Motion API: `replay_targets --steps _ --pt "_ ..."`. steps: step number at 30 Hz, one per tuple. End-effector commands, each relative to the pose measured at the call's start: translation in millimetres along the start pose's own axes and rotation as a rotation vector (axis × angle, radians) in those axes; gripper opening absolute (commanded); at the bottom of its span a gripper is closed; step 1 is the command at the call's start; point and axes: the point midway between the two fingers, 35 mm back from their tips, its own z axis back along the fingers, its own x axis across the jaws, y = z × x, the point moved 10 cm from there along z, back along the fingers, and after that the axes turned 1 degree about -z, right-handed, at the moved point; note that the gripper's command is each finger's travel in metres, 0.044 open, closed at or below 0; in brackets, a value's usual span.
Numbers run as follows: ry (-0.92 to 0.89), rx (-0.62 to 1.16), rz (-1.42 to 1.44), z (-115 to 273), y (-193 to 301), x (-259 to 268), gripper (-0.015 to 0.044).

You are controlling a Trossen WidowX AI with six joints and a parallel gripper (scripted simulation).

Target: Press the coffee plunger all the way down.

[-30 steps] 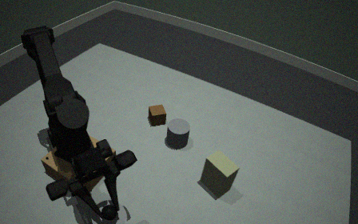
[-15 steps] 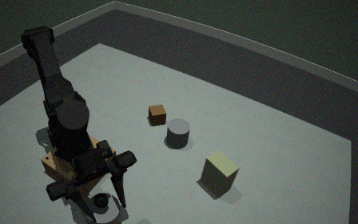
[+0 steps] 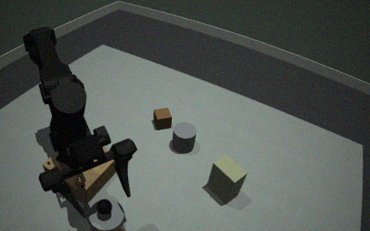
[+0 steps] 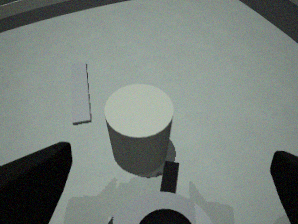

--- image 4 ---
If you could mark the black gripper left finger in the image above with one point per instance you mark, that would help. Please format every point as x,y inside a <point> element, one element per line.
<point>31,186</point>

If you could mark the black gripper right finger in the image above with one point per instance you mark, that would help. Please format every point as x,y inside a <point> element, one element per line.
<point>284,169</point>

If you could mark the grey cylinder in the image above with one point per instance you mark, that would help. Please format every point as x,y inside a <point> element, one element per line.
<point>139,120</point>

